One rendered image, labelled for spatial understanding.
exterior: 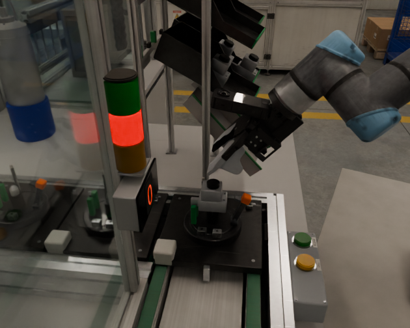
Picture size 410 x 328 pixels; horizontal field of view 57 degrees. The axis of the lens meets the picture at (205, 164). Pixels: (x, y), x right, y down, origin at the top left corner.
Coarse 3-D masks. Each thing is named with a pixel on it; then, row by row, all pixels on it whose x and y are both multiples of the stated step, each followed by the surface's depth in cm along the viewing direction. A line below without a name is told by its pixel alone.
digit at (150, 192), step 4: (148, 180) 63; (148, 184) 64; (152, 184) 66; (144, 188) 61; (148, 188) 64; (152, 188) 67; (148, 192) 64; (152, 192) 67; (148, 196) 64; (152, 196) 67; (148, 200) 64; (152, 200) 67; (148, 204) 64; (148, 208) 65; (148, 212) 65
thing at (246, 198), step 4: (236, 196) 87; (244, 196) 86; (248, 196) 86; (236, 200) 86; (240, 200) 86; (244, 200) 86; (248, 200) 86; (240, 204) 87; (244, 204) 87; (248, 204) 86; (240, 208) 87; (236, 212) 88; (240, 212) 88; (232, 216) 90; (236, 216) 89; (236, 220) 89
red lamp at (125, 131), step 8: (112, 120) 55; (120, 120) 55; (128, 120) 55; (136, 120) 56; (112, 128) 56; (120, 128) 56; (128, 128) 56; (136, 128) 56; (112, 136) 57; (120, 136) 56; (128, 136) 56; (136, 136) 57; (120, 144) 57; (128, 144) 57
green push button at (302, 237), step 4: (300, 232) 90; (296, 236) 89; (300, 236) 89; (304, 236) 89; (308, 236) 89; (296, 240) 88; (300, 240) 88; (304, 240) 88; (308, 240) 88; (300, 244) 88; (304, 244) 87; (308, 244) 88
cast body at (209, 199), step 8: (208, 184) 84; (216, 184) 84; (200, 192) 89; (208, 192) 84; (216, 192) 84; (224, 192) 88; (192, 200) 88; (200, 200) 86; (208, 200) 85; (216, 200) 85; (224, 200) 86; (200, 208) 87; (208, 208) 87; (216, 208) 86; (224, 208) 86
